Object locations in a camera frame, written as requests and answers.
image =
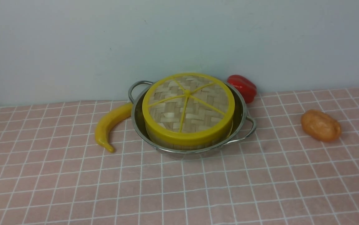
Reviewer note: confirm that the stainless steel pot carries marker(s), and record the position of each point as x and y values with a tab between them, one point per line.
240	117

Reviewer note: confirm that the woven bamboo steamer lid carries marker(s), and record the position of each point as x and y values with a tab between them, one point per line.
193	101

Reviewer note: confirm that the yellow-rimmed bamboo steamer basket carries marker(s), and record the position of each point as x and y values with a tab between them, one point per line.
190	140

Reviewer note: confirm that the yellow banana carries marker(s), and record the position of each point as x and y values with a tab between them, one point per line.
108	122

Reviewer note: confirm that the brown potato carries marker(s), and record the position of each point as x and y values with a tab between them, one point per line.
320	126

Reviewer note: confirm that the red bell pepper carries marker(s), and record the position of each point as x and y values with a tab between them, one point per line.
247	89

